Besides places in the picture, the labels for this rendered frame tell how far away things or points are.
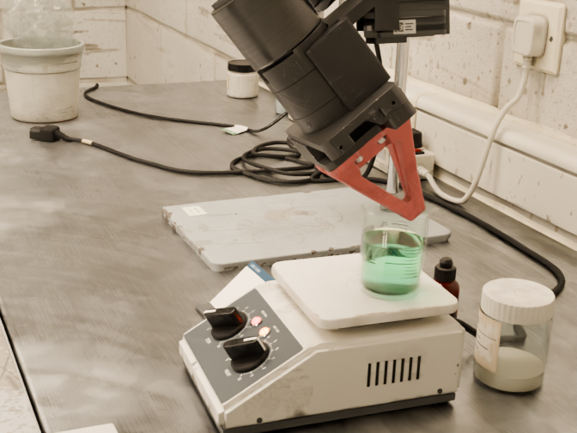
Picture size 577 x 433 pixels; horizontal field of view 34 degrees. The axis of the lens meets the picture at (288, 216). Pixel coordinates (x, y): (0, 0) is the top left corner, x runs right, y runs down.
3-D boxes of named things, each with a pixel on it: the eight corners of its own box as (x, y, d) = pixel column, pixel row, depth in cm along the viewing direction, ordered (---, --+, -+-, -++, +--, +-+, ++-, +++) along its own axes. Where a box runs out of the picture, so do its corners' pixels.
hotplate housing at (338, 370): (220, 446, 70) (221, 347, 67) (178, 363, 82) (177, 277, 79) (484, 401, 77) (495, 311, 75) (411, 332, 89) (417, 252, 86)
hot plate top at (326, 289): (319, 332, 70) (320, 320, 70) (267, 271, 81) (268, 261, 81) (463, 313, 74) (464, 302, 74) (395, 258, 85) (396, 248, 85)
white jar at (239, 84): (264, 94, 185) (264, 61, 183) (248, 100, 180) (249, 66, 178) (236, 90, 188) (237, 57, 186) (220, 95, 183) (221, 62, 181)
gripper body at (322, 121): (364, 94, 72) (305, 15, 70) (413, 104, 62) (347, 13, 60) (298, 150, 71) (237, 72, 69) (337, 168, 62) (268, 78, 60)
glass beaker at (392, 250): (350, 302, 74) (356, 204, 72) (360, 277, 79) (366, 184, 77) (428, 312, 73) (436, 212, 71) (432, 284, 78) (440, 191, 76)
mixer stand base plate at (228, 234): (214, 272, 101) (214, 264, 100) (159, 213, 118) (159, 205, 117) (454, 240, 112) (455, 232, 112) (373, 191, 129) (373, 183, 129)
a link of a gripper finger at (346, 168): (428, 175, 74) (357, 80, 71) (466, 189, 67) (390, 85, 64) (361, 232, 74) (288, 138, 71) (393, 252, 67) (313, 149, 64)
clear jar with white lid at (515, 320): (531, 361, 84) (542, 277, 82) (554, 395, 79) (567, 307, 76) (464, 362, 84) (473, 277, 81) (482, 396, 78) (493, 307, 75)
